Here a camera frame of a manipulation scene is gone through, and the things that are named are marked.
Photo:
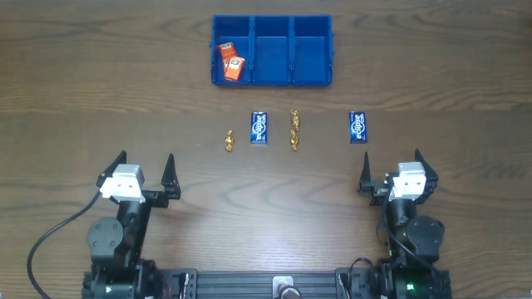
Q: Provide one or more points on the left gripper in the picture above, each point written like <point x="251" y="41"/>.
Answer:
<point x="158" y="199"/>

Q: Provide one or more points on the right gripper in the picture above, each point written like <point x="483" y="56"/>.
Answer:
<point x="376" y="192"/>

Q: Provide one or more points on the blue candy pack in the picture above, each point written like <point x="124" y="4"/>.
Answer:
<point x="258" y="128"/>
<point x="358" y="127"/>

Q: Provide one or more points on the gold candy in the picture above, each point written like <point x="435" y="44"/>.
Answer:
<point x="295" y="120"/>
<point x="294" y="141"/>
<point x="229" y="141"/>

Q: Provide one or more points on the orange candy box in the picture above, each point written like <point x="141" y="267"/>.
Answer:
<point x="234" y="71"/>
<point x="228" y="52"/>

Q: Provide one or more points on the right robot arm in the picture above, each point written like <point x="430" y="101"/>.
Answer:
<point x="424" y="241"/>

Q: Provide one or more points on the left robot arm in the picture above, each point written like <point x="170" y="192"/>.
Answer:
<point x="104" y="238"/>

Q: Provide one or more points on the blue tray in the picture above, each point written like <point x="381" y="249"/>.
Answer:
<point x="272" y="58"/>

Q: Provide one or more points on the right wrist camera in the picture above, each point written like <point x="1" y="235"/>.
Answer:
<point x="409" y="178"/>

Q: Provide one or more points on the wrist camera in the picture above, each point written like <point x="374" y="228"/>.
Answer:
<point x="124" y="182"/>
<point x="409" y="178"/>

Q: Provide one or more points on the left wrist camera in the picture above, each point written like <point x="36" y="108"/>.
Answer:
<point x="124" y="182"/>

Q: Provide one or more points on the mounting rail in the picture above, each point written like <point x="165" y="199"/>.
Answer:
<point x="249" y="284"/>

